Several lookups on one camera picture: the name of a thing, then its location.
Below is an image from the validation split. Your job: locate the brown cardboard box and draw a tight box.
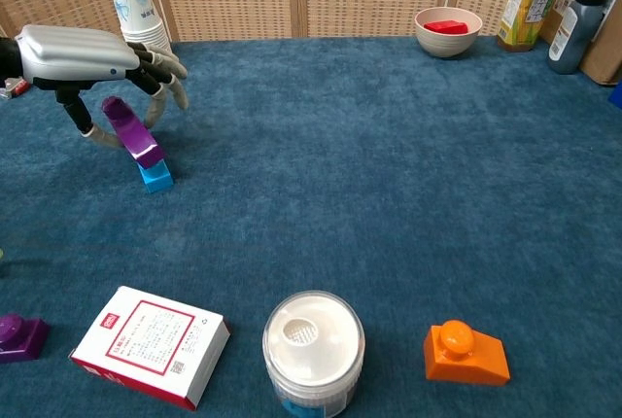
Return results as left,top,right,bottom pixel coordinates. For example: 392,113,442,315
538,0,622,87

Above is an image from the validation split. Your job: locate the yellow tea bottle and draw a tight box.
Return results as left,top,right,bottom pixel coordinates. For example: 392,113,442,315
496,0,570,53

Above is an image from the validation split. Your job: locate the red utility knife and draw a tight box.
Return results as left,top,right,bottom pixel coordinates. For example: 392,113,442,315
0,76,31,100

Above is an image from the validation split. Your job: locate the red block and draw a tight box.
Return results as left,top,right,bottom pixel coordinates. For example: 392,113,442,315
423,19,469,35

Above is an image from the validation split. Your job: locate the dark grey bottle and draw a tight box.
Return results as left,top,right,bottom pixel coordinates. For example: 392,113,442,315
546,0,611,75

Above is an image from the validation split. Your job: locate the orange toy brick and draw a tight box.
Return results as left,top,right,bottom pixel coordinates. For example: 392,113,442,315
423,319,511,386

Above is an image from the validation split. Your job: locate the white box with red print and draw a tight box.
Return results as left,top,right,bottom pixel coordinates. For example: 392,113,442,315
69,285,231,412

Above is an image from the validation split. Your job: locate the small purple toy brick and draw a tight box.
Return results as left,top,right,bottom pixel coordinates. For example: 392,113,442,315
0,313,52,365

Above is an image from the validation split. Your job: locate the long purple toy brick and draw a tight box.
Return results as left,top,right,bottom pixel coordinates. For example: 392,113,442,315
101,95,167,169

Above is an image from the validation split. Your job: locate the white paper cup stack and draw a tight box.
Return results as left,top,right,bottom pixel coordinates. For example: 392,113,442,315
106,0,174,57

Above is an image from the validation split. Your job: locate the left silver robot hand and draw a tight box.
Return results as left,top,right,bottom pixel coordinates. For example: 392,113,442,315
14,23,190,150

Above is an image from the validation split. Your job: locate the white round jar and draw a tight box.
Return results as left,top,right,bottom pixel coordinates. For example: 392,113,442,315
261,290,366,418

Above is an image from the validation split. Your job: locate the blue felt table cover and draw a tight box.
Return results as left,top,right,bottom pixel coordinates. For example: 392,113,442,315
0,34,622,418

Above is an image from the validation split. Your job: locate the beige bowl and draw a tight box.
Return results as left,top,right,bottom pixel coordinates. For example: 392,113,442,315
414,6,484,58

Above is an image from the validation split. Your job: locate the cyan toy brick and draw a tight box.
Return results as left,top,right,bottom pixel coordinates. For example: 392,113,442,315
137,157,175,194

